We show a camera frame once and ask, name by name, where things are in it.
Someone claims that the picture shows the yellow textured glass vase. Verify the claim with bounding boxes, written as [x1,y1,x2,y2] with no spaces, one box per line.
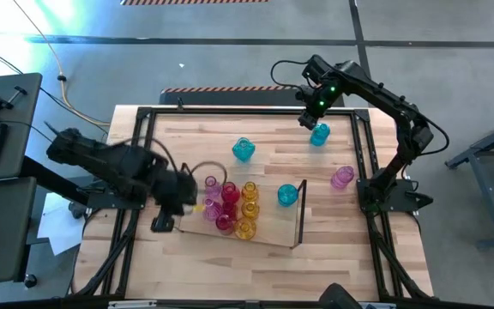
[234,217,258,241]

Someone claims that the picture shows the purple slender-necked glass vase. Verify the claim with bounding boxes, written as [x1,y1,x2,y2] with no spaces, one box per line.
[202,197,225,222]

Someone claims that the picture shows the cyan crest-embossed glass flask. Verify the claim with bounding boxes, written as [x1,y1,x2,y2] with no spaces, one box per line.
[277,184,299,208]

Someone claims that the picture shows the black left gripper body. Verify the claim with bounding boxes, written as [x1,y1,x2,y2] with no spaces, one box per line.
[150,169,199,215]

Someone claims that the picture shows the tall red ribbed glass bottle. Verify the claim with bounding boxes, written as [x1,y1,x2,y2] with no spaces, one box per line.
[220,181,242,204]

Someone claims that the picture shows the small cyan glass bottle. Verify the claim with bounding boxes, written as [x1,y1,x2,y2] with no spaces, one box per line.
[309,122,332,147]

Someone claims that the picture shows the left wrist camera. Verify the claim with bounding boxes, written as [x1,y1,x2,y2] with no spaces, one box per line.
[151,214,176,233]

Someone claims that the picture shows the black floor cable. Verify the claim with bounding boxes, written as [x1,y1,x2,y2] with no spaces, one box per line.
[0,53,111,130]

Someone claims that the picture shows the yellow cable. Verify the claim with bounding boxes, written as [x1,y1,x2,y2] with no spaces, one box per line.
[12,0,111,128]

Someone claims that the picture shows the purple dimpled glass vase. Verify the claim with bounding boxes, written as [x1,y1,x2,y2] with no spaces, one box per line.
[204,175,223,199]

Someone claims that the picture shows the yellow ribbed glass jar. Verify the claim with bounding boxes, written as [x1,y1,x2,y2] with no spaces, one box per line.
[242,200,261,221]

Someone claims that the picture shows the purple ribbed glass bottle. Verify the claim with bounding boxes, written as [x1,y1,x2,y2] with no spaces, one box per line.
[330,165,356,191]

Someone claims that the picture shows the dark rounded object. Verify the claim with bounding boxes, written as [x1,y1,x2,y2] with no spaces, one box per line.
[318,282,364,309]

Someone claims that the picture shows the cyan diamond-textured glass vase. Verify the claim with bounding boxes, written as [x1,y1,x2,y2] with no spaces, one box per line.
[232,136,256,163]

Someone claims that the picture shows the black desk support beam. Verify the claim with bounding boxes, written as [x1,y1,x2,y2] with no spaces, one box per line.
[19,154,92,208]

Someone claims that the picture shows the black metal table frame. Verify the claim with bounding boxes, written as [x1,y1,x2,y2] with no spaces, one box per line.
[70,105,435,304]

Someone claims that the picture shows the red bulbous glass vase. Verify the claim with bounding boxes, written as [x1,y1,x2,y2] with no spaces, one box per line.
[214,213,235,235]

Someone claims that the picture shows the dark grey desk panel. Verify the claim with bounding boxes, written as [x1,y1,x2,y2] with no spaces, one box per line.
[0,176,39,287]

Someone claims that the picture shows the white paper sheets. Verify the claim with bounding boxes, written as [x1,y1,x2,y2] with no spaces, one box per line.
[36,191,86,258]

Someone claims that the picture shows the black striped-edge floor mat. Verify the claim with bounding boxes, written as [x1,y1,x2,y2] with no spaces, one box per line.
[160,84,346,108]

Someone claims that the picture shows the grey desk top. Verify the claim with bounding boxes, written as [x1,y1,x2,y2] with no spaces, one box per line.
[0,72,44,184]

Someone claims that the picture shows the tall yellow glass vase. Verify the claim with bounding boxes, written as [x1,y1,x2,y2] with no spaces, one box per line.
[241,180,260,203]

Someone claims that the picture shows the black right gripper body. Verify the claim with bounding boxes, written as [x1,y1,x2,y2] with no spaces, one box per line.
[297,81,342,119]

